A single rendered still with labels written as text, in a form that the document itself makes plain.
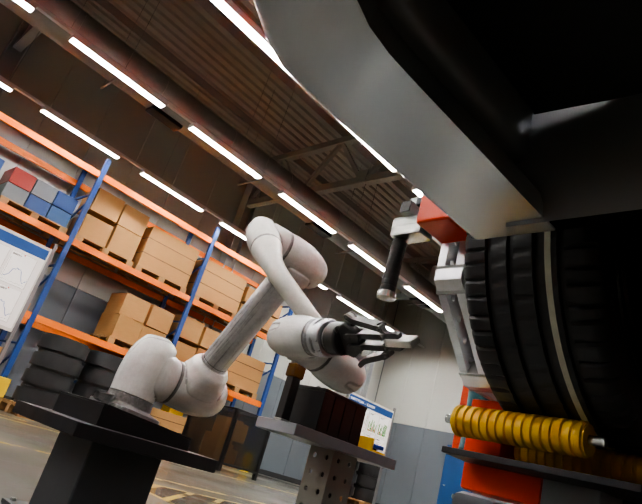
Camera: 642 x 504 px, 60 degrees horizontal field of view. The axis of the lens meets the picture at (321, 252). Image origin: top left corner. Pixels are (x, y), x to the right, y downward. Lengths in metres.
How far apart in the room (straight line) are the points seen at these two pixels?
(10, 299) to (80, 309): 5.28
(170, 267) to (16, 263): 5.19
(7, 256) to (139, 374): 5.27
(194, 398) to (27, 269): 5.30
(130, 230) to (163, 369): 9.62
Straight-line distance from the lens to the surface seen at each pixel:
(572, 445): 1.02
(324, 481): 1.68
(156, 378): 1.99
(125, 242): 11.48
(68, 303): 12.24
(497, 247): 0.98
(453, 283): 1.07
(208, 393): 2.05
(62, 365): 8.24
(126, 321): 11.44
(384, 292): 1.28
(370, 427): 10.98
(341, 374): 1.42
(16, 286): 7.15
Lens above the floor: 0.34
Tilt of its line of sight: 21 degrees up
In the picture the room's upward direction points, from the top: 17 degrees clockwise
